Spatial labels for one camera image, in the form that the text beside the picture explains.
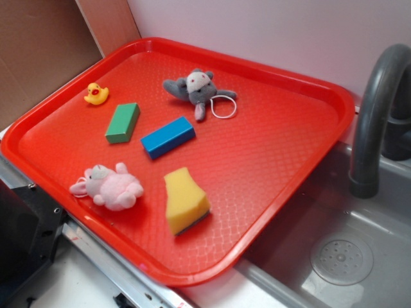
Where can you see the yellow rubber duck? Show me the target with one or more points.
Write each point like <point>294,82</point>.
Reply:
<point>95,94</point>

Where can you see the red plastic tray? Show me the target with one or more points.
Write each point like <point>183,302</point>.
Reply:
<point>249,165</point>

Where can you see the blue rectangular block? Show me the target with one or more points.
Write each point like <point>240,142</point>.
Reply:
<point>168,137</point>

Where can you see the yellow sponge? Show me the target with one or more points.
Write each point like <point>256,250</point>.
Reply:
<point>187,202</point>

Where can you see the grey plush mouse toy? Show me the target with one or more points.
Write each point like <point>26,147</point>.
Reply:
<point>198,89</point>

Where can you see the green rectangular block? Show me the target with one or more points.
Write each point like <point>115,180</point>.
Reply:
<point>122,124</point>

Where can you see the pink plush bunny toy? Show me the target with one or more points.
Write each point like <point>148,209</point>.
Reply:
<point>116,189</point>

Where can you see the grey plastic sink basin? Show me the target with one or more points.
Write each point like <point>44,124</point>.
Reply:
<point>279,259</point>

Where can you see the sink drain cover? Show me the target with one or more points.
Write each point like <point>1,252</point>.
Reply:
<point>341,259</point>

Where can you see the grey toy faucet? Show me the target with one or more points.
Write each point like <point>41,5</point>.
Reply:
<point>383,125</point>

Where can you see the brown cardboard panel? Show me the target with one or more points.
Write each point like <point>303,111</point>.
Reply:
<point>45,44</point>

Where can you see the silver metal rail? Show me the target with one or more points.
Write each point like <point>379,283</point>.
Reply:
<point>88,274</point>

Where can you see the black metal bracket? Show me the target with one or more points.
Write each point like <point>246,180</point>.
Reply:
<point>31,223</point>

